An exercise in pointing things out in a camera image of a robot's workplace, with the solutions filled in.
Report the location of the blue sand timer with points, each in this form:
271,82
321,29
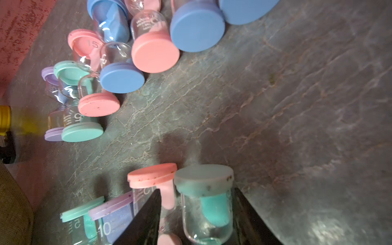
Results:
239,12
196,25
118,73

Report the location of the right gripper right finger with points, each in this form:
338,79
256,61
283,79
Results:
249,227

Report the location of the pink sand timer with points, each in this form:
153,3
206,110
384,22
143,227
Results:
144,182
94,101
153,50

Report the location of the large green sand timer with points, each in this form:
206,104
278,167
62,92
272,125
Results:
206,199

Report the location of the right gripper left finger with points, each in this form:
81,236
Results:
144,228

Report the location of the purple sand timer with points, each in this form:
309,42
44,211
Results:
55,124
112,218

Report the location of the yellow pen cup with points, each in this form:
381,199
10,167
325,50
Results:
5,119

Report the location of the black staple box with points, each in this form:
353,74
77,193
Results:
8,152

